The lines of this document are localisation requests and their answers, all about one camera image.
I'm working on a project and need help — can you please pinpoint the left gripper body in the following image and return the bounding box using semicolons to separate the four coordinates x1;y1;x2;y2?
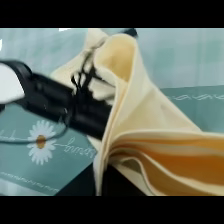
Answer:
31;72;114;142

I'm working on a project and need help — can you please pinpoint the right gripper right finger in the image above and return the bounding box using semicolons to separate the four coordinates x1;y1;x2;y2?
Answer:
101;164;145;197

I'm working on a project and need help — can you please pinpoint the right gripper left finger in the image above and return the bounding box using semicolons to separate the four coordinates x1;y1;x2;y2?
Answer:
55;162;98;197

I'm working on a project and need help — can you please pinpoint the cream shirt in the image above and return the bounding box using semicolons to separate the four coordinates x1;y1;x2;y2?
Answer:
49;28;224;197

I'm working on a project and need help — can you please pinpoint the black cable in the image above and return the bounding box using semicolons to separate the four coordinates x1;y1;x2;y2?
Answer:
0;105;74;145

